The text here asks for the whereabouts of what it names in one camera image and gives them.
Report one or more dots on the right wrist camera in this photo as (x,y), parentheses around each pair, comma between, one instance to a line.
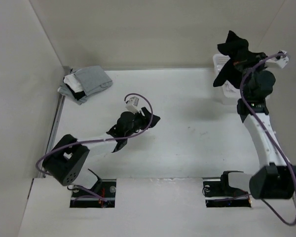
(279,62)

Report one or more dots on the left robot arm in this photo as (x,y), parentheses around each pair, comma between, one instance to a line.
(69,166)

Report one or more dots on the black tank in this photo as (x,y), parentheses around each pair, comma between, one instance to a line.
(240,58)
(78,96)

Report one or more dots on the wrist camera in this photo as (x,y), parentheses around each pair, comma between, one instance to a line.
(131,105)
(279,62)

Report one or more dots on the bottom grey folded tank top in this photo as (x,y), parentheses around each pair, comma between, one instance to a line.
(66,91)

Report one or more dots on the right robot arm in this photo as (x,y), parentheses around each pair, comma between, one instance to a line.
(276,177)

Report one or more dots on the white tank top in basket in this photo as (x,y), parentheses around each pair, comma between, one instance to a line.
(229,88)

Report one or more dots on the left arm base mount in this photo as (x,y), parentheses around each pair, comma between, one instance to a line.
(83,199)

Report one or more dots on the folded white tank top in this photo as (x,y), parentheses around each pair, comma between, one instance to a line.
(71,81)

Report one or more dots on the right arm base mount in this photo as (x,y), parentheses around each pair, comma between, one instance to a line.
(219,195)

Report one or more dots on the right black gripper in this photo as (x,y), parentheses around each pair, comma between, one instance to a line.
(262,65)

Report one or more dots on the folded black tank top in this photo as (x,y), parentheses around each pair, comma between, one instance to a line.
(78,96)

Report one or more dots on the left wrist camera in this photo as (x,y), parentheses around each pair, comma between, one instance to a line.
(131,105)

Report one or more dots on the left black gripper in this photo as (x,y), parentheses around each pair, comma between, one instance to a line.
(144,121)

